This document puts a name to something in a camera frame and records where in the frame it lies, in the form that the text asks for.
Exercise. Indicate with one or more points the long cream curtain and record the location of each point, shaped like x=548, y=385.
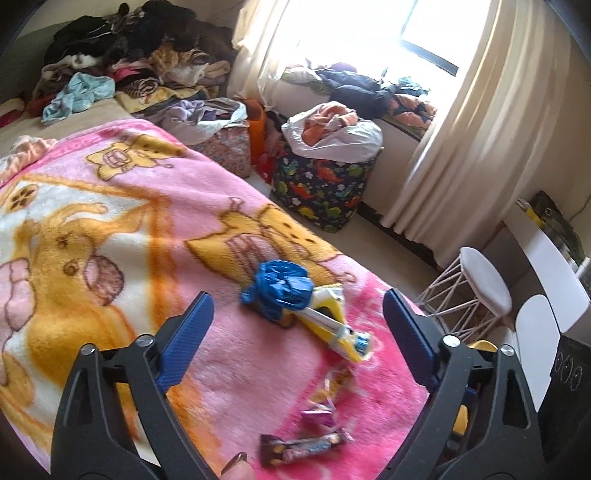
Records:
x=485, y=129

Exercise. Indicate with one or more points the white desk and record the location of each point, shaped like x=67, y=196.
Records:
x=549, y=258

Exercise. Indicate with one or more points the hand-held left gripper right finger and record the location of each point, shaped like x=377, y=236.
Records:
x=413, y=344

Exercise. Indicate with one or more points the pink cartoon printed blanket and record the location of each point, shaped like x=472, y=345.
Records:
x=115, y=254

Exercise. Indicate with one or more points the white plastic bag of clothes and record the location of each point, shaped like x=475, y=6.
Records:
x=355, y=138

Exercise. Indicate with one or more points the short cream curtain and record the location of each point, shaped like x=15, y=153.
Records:
x=258, y=41

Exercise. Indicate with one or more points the yellow bin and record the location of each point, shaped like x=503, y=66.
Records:
x=460, y=417

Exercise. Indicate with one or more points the grey purple clothes heap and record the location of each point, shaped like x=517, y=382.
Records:
x=194, y=115

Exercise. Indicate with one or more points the brown snack bar wrapper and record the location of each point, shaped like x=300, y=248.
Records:
x=300, y=445

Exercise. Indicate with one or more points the dark clutter on desk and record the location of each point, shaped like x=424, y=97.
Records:
x=556, y=221

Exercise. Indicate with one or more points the dinosaur print storage basket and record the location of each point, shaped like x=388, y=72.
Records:
x=323, y=189

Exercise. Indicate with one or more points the orange clear candy wrapper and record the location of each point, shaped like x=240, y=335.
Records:
x=334, y=383

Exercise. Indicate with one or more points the blue plastic bag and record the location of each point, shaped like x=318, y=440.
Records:
x=281, y=286

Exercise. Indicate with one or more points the orange plastic container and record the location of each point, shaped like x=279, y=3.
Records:
x=256, y=131

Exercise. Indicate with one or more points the person's left hand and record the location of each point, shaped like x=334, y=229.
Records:
x=238, y=470

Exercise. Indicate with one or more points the black window frame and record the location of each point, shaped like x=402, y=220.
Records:
x=429, y=57

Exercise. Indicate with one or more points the clothes heap on window seat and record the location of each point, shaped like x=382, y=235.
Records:
x=364, y=90

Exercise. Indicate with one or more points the yellow white snack wrapper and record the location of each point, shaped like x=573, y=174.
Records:
x=332, y=323

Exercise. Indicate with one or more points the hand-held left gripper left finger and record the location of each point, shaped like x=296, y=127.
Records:
x=184, y=341

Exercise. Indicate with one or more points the white chair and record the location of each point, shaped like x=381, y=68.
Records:
x=535, y=332

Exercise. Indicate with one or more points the floral fabric basket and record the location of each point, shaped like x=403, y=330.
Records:
x=228, y=150

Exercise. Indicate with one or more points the pile of dark clothes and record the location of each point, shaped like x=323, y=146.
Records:
x=138, y=41

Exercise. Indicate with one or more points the light blue cloth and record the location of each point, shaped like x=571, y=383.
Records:
x=78, y=94

